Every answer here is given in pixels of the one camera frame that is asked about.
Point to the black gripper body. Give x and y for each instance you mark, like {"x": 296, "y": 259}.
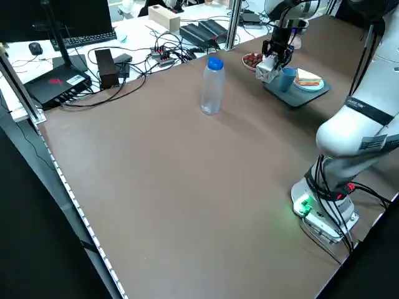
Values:
{"x": 280, "y": 39}

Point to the blue milk carton green cap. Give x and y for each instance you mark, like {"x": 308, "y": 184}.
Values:
{"x": 266, "y": 70}

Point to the triangular sandwich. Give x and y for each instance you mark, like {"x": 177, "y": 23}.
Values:
{"x": 307, "y": 78}

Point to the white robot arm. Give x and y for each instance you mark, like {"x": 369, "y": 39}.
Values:
{"x": 358, "y": 130}

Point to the blue cup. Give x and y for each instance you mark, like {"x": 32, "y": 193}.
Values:
{"x": 286, "y": 79}

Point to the white plate under strawberries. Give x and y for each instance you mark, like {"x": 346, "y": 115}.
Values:
{"x": 247, "y": 68}

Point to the grey rectangular tray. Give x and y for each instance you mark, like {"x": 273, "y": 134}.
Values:
{"x": 296, "y": 98}

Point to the red strawberries heap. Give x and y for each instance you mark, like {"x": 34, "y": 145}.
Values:
{"x": 251, "y": 59}

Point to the black flat box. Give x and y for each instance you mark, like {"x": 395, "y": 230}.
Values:
{"x": 251, "y": 18}

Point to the black ridged block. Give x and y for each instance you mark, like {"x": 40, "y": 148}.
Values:
{"x": 193, "y": 34}
{"x": 215, "y": 27}

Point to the clear bottle blue cap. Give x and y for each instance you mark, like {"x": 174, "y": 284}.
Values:
{"x": 213, "y": 90}

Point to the grey usb hub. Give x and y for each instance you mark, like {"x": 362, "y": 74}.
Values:
{"x": 162, "y": 59}

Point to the pale wooden box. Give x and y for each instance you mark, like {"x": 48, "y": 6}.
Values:
{"x": 162, "y": 17}

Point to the small pale round dish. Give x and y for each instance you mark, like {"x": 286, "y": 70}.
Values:
{"x": 123, "y": 37}

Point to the black power adapter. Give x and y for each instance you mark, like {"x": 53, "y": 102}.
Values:
{"x": 123, "y": 67}

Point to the dark brown box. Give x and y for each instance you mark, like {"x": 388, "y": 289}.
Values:
{"x": 107, "y": 68}

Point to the black keyboard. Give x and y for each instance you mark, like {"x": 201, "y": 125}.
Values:
{"x": 87, "y": 39}

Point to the black monitor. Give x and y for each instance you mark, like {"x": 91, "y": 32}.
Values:
{"x": 78, "y": 15}

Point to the black monitor stand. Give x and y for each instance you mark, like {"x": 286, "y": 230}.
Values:
{"x": 59, "y": 37}

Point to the black router red logo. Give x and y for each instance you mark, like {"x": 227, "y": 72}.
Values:
{"x": 53, "y": 88}

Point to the black computer mouse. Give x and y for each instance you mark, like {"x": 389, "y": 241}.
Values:
{"x": 35, "y": 48}

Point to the aluminium post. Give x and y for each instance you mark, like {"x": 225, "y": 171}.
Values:
{"x": 232, "y": 25}

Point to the aluminium frame bar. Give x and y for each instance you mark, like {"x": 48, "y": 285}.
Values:
{"x": 22, "y": 90}

